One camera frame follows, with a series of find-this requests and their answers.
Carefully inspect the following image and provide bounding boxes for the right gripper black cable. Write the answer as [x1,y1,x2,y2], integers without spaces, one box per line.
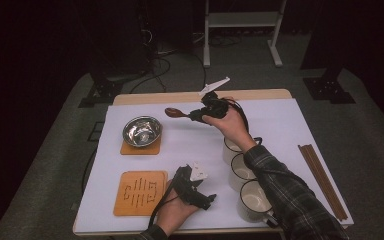
[226,97,263,145]

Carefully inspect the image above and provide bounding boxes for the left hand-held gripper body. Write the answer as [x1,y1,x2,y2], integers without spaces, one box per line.
[171,162,210,207]

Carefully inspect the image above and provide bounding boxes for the white table sheet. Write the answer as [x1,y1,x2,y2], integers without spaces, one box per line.
[74,98,354,233]

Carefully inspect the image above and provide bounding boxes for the shiny steel bowl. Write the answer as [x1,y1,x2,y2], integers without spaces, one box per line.
[122,115,163,148]

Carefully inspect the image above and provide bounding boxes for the person's right hand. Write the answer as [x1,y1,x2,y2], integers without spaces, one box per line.
[201,98,258,153]

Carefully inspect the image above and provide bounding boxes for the black floor cable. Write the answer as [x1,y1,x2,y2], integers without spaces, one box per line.
[81,148,98,194]
[193,53,208,92]
[129,56,172,94]

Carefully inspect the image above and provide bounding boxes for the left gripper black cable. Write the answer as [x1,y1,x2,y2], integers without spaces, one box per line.
[148,169,182,228]

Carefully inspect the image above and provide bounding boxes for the brown wooden spoon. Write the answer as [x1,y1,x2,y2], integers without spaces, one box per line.
[164,107,195,120]

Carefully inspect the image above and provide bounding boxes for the person's left hand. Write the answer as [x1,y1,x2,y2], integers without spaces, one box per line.
[155,181,200,236]

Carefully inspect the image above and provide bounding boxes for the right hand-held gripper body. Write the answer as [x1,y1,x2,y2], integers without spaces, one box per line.
[198,76,231,120]

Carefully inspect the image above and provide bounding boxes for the row of brown chopsticks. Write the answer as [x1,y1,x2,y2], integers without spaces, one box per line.
[298,143,349,222]

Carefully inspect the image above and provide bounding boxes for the dark floor plate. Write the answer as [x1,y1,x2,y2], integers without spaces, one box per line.
[88,121,105,143]

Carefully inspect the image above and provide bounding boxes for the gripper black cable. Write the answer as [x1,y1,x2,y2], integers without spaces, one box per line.
[148,169,182,228]
[226,97,263,145]

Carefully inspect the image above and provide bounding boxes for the white metal stand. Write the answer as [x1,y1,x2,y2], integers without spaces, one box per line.
[203,0,288,69]

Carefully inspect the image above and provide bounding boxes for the white cup black rim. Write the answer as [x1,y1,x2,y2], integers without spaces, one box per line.
[237,179,280,229]
[222,135,263,166]
[228,152,258,193]

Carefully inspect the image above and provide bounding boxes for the carved wooden coaster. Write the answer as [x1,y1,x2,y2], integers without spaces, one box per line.
[119,133,163,156]
[113,170,169,217]

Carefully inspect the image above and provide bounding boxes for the black stand base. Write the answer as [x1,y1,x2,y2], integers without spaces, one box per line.
[78,74,124,108]
[302,66,357,105]

